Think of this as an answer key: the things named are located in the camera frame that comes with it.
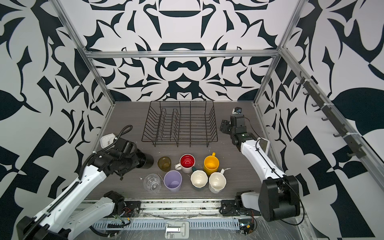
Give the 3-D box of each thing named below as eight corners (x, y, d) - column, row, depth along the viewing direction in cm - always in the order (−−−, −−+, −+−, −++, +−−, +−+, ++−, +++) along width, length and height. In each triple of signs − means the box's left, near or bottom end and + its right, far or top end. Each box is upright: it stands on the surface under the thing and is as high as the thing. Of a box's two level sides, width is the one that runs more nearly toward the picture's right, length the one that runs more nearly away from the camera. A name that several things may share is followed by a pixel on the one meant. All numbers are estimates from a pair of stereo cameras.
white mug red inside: (176, 170, 89) (175, 165, 82) (180, 157, 94) (179, 151, 87) (192, 175, 87) (192, 170, 81) (195, 161, 92) (196, 155, 86)
